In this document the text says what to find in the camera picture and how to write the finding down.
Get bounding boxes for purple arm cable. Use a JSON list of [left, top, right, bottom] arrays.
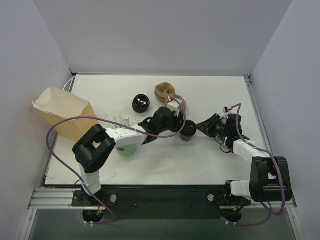
[[224, 103, 286, 227], [46, 97, 187, 226]]

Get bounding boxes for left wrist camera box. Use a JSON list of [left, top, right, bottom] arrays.
[[167, 96, 185, 117]]

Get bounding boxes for white cable behind bag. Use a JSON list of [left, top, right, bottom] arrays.
[[63, 75, 80, 92]]

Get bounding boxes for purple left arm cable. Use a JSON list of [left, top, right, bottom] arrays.
[[46, 97, 187, 226]]

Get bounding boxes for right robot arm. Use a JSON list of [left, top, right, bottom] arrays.
[[196, 113, 293, 204]]

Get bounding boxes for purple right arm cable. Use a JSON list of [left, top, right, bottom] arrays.
[[224, 103, 286, 227]]

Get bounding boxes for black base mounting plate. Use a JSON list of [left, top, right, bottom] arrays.
[[70, 184, 252, 223]]

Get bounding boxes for black paper coffee cup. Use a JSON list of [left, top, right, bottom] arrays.
[[180, 133, 194, 142]]

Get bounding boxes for brown paper bag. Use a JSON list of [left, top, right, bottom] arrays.
[[32, 87, 99, 142]]

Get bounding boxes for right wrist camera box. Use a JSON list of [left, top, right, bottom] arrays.
[[220, 106, 233, 120]]

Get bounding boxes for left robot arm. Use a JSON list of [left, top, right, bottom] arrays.
[[72, 107, 186, 206]]

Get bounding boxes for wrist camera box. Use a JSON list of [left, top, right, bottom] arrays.
[[167, 96, 185, 117], [220, 106, 233, 120]]

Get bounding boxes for green straw holder cup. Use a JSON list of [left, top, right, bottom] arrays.
[[116, 144, 137, 157]]

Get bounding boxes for brown pulp cup carriers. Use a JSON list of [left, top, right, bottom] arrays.
[[154, 82, 187, 109]]

